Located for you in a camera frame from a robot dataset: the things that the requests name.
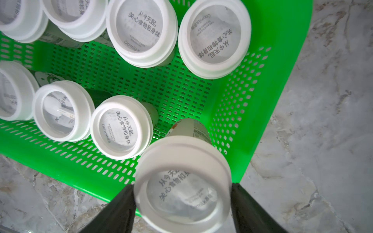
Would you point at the green plastic basket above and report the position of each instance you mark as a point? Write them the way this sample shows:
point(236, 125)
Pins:
point(235, 109)

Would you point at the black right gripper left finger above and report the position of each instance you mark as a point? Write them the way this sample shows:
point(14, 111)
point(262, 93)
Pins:
point(117, 217)

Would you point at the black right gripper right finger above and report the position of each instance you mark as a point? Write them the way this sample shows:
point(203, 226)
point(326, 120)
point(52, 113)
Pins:
point(249, 216)

